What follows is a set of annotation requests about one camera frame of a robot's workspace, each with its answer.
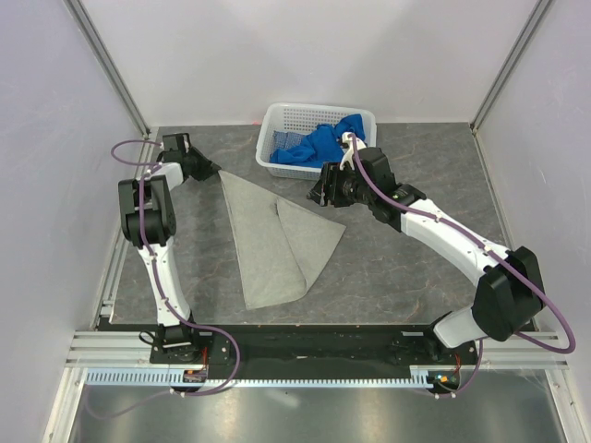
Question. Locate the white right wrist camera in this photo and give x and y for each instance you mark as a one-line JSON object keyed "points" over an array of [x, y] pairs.
{"points": [[350, 142]]}

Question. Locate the aluminium corner frame post left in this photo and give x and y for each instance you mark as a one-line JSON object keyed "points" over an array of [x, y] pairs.
{"points": [[85, 24]]}

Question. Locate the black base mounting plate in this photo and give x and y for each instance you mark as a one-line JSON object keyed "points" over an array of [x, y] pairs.
{"points": [[249, 344]]}

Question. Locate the aluminium corner frame post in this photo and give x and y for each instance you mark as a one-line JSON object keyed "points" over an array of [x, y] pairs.
{"points": [[511, 61], [85, 24]]}

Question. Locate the slotted cable duct rail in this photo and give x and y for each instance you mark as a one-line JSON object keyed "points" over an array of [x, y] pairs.
{"points": [[179, 378]]}

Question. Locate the white perforated plastic basket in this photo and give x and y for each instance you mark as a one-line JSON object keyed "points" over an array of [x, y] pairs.
{"points": [[286, 124]]}

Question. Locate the grey cloth napkin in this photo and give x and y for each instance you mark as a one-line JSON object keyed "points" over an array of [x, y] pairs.
{"points": [[281, 247]]}

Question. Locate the aluminium corner frame post right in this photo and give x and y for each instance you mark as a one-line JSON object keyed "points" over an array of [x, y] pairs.
{"points": [[511, 61]]}

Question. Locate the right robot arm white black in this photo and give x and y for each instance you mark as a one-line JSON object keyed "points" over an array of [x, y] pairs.
{"points": [[506, 281]]}

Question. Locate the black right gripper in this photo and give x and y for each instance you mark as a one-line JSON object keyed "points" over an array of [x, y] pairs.
{"points": [[320, 193]]}

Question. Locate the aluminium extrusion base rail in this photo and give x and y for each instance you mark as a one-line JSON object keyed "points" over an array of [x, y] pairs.
{"points": [[107, 349]]}

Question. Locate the blue checkered cloth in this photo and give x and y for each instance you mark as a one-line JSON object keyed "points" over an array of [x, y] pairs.
{"points": [[287, 140]]}

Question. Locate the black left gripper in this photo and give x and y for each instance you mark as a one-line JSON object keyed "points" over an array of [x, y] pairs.
{"points": [[208, 168]]}

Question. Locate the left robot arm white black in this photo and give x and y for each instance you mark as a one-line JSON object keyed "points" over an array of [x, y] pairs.
{"points": [[148, 222]]}

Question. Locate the blue towel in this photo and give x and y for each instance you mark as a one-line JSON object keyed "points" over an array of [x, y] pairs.
{"points": [[327, 144]]}

